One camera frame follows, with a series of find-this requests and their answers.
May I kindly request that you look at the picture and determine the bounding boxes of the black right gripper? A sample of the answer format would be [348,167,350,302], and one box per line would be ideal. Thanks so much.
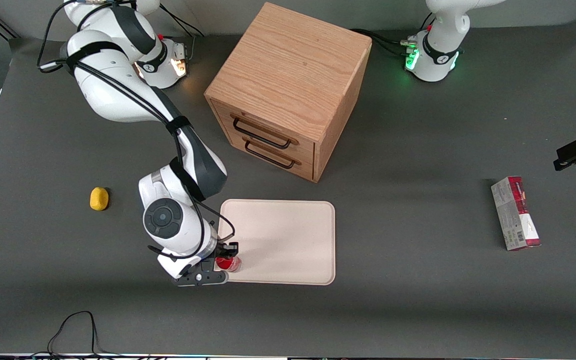
[183,241,241,277]

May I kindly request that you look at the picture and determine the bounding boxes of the red coke bottle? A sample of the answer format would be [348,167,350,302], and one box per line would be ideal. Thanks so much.
[216,255,243,274]

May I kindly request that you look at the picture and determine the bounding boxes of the beige plastic tray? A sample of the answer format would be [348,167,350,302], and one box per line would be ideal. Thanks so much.
[213,199,336,286]

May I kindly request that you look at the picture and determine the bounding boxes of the red and grey carton box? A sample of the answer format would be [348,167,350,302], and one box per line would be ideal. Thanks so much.
[490,176,542,251]

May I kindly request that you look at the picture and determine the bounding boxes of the yellow lemon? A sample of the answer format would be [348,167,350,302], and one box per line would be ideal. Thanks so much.
[89,187,110,212]

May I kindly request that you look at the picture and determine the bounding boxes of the wooden two-drawer cabinet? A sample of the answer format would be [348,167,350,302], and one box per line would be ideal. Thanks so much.
[204,2,373,184]

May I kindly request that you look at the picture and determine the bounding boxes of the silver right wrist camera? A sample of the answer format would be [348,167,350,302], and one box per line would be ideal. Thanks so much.
[171,272,230,287]

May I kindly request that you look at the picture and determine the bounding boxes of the black lower drawer handle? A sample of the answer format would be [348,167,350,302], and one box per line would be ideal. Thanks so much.
[244,140,297,169]

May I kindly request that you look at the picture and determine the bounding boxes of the black drawer handle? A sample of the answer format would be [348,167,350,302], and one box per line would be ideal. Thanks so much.
[244,140,297,169]
[232,116,293,150]

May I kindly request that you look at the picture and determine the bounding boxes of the black upper drawer handle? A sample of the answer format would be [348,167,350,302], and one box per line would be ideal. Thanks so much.
[232,116,293,150]

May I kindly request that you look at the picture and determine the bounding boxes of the black looped table-edge cable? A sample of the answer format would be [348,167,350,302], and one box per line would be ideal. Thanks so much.
[30,310,124,359]

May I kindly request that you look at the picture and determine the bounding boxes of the black right arm wrist cable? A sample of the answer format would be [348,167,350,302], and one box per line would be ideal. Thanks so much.
[37,0,236,262]

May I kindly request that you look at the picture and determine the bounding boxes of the black left arm base cable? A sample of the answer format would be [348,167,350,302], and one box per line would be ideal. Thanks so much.
[350,28,419,57]

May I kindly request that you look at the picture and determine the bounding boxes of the black arm base cable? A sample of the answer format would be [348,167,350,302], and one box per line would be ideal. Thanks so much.
[158,4,206,39]
[350,28,419,57]

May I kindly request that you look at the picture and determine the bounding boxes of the black right arm base cable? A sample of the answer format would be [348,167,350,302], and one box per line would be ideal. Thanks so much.
[158,4,206,39]

